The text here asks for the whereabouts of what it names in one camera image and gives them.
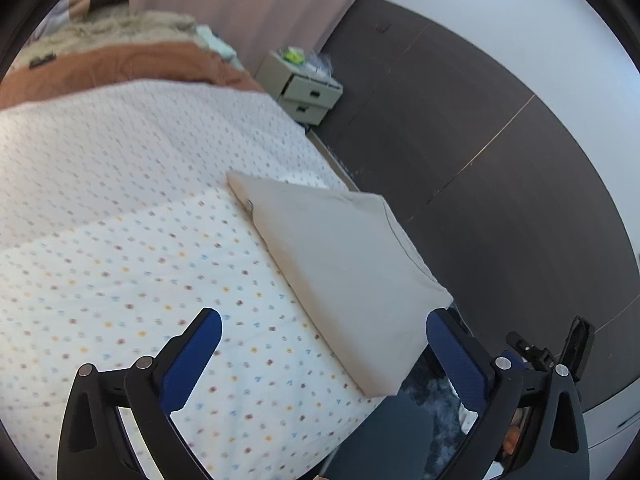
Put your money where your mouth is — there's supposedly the white floral blanket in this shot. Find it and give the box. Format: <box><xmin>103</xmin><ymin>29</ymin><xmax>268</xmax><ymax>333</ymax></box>
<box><xmin>0</xmin><ymin>79</ymin><xmax>386</xmax><ymax>480</ymax></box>

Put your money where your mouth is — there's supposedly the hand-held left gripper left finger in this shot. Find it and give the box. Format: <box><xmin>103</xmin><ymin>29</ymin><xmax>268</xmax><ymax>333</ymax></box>
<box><xmin>56</xmin><ymin>307</ymin><xmax>223</xmax><ymax>480</ymax></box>

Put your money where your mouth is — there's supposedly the pink curtain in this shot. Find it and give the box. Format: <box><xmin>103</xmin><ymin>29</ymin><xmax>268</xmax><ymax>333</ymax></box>
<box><xmin>129</xmin><ymin>0</ymin><xmax>396</xmax><ymax>73</ymax></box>

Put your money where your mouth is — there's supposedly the clear plastic bag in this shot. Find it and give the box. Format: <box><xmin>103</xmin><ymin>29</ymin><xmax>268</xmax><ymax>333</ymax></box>
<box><xmin>305</xmin><ymin>52</ymin><xmax>333</xmax><ymax>78</ymax></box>

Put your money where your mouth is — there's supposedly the beige fuzzy blanket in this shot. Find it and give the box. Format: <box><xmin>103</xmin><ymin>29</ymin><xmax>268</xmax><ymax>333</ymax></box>
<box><xmin>30</xmin><ymin>10</ymin><xmax>198</xmax><ymax>56</ymax></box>

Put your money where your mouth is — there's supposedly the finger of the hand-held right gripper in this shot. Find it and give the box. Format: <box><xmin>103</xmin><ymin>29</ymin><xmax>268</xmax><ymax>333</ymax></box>
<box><xmin>506</xmin><ymin>331</ymin><xmax>555</xmax><ymax>372</ymax></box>

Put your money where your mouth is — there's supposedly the pale green cloth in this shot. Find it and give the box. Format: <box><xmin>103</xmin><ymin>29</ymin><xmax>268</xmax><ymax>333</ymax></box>
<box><xmin>195</xmin><ymin>25</ymin><xmax>236</xmax><ymax>58</ymax></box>

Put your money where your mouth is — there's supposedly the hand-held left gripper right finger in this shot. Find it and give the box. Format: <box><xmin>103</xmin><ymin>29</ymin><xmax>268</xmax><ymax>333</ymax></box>
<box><xmin>425</xmin><ymin>307</ymin><xmax>591</xmax><ymax>480</ymax></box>

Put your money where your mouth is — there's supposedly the white nightstand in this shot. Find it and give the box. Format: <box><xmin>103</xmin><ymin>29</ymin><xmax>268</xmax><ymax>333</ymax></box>
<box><xmin>255</xmin><ymin>49</ymin><xmax>345</xmax><ymax>126</ymax></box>

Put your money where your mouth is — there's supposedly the beige jacket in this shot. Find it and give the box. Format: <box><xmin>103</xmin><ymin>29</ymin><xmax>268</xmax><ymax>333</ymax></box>
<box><xmin>226</xmin><ymin>170</ymin><xmax>454</xmax><ymax>397</ymax></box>

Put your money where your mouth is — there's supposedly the orange duvet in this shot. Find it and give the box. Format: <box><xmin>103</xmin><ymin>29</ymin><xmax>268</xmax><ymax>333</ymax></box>
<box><xmin>0</xmin><ymin>41</ymin><xmax>266</xmax><ymax>111</ymax></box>

